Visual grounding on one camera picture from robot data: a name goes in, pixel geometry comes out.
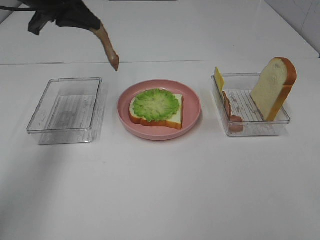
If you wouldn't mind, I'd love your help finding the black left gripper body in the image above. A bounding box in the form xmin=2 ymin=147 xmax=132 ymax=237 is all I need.
xmin=18 ymin=0 xmax=76 ymax=36

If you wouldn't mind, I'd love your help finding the bacon strip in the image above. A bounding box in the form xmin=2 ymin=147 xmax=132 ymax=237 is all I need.
xmin=222 ymin=90 xmax=244 ymax=133
xmin=90 ymin=22 xmax=120 ymax=72

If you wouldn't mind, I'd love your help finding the clear plastic tray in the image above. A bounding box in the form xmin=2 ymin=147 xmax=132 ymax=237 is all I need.
xmin=26 ymin=77 xmax=106 ymax=145
xmin=211 ymin=73 xmax=290 ymax=137

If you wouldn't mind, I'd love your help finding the clear right plastic tray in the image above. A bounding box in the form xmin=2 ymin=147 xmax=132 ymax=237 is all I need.
xmin=211 ymin=73 xmax=290 ymax=137

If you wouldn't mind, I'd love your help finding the green lettuce leaf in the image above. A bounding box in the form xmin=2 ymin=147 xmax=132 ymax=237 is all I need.
xmin=131 ymin=88 xmax=183 ymax=123

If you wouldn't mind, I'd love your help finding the pink round plate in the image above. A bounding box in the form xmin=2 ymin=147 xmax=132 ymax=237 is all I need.
xmin=117 ymin=79 xmax=202 ymax=141

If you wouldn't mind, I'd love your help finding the bread slice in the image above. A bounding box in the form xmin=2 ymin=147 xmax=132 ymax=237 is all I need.
xmin=128 ymin=88 xmax=185 ymax=130
xmin=250 ymin=57 xmax=297 ymax=122

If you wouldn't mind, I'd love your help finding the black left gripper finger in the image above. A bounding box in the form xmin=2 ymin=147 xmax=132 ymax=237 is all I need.
xmin=55 ymin=0 xmax=101 ymax=30

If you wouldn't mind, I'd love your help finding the yellow cheese slice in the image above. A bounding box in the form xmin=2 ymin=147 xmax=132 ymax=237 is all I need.
xmin=213 ymin=67 xmax=225 ymax=93

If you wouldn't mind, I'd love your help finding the clear left plastic tray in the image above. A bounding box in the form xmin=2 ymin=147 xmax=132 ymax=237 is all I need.
xmin=26 ymin=77 xmax=106 ymax=145

